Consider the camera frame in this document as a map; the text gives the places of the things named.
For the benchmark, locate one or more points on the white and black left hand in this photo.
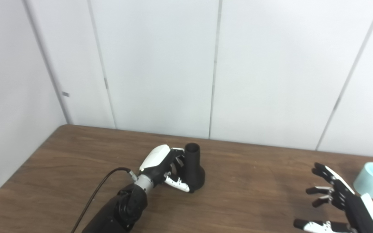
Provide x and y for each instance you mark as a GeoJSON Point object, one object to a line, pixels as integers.
{"type": "Point", "coordinates": [155, 161]}

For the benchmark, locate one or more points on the black funnel-shaped nozzle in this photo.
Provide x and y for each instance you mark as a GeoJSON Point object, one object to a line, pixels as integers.
{"type": "Point", "coordinates": [194, 171]}

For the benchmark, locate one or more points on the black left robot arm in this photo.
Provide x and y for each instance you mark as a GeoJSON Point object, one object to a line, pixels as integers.
{"type": "Point", "coordinates": [121, 210]}

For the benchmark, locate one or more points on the white and black right hand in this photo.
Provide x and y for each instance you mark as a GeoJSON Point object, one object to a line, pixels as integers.
{"type": "Point", "coordinates": [351, 200]}

